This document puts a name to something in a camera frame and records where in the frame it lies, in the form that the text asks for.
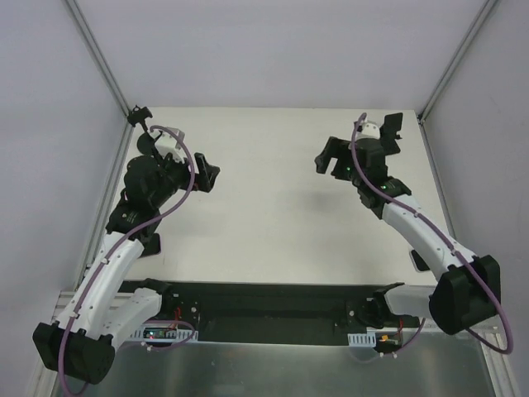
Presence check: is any black round-base phone stand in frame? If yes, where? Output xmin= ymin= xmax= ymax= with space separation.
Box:
xmin=126 ymin=105 xmax=155 ymax=155

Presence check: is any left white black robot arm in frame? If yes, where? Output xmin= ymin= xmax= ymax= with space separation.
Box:
xmin=32 ymin=153 xmax=221 ymax=385

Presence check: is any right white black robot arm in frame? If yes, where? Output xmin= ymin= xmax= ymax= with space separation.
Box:
xmin=314 ymin=134 xmax=501 ymax=335

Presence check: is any black angled phone stand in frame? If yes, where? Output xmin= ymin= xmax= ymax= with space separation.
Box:
xmin=379 ymin=112 xmax=403 ymax=155

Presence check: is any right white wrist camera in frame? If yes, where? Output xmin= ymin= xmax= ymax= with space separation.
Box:
xmin=355 ymin=121 xmax=380 ymax=141

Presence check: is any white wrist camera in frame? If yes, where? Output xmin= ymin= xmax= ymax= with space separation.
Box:
xmin=150 ymin=129 xmax=185 ymax=163
xmin=355 ymin=121 xmax=380 ymax=141

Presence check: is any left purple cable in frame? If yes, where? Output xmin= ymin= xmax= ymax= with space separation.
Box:
xmin=57 ymin=124 xmax=195 ymax=396

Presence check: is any purple cable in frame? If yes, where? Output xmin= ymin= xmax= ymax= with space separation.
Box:
xmin=350 ymin=112 xmax=515 ymax=356
xmin=57 ymin=124 xmax=195 ymax=396

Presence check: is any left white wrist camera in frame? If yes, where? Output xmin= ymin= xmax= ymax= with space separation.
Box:
xmin=150 ymin=129 xmax=185 ymax=163

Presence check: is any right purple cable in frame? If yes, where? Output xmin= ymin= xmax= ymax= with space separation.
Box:
xmin=350 ymin=112 xmax=515 ymax=356

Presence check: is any right aluminium frame post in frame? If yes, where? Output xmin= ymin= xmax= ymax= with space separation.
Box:
xmin=417 ymin=0 xmax=500 ymax=126

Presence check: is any aluminium frame post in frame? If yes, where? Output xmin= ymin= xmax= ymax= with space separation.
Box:
xmin=417 ymin=0 xmax=500 ymax=126
xmin=62 ymin=0 xmax=130 ymax=116

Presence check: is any left aluminium frame post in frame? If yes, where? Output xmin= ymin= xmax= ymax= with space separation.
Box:
xmin=62 ymin=0 xmax=130 ymax=116

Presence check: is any white slotted cable duct left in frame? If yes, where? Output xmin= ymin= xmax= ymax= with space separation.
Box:
xmin=129 ymin=326 xmax=198 ymax=343

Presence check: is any white slotted cable duct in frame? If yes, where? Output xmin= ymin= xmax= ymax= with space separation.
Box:
xmin=347 ymin=332 xmax=377 ymax=348
xmin=129 ymin=326 xmax=198 ymax=343

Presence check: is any white slotted cable duct right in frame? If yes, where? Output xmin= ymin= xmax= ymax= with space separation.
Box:
xmin=347 ymin=332 xmax=377 ymax=348

